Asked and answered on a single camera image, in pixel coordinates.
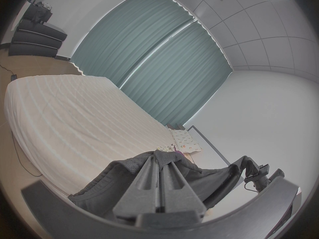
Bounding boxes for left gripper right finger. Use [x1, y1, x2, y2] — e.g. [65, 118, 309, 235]
[161, 161, 207, 217]

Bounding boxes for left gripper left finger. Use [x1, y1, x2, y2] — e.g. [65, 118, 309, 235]
[113, 155, 160, 218]

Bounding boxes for black T-shirt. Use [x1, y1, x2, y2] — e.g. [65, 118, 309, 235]
[68, 150, 260, 211]

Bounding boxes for bed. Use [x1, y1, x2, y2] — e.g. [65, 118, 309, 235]
[4, 75, 232, 203]

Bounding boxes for white printed pillow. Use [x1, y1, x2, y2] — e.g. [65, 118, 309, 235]
[171, 128, 203, 154]

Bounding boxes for grey bedside table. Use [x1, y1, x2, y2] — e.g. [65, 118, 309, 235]
[166, 122, 188, 132]

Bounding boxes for black power adapter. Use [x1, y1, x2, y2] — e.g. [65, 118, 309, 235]
[0, 64, 18, 81]

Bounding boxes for dark grey chest of drawers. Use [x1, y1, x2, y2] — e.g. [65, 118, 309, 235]
[9, 3, 68, 58]

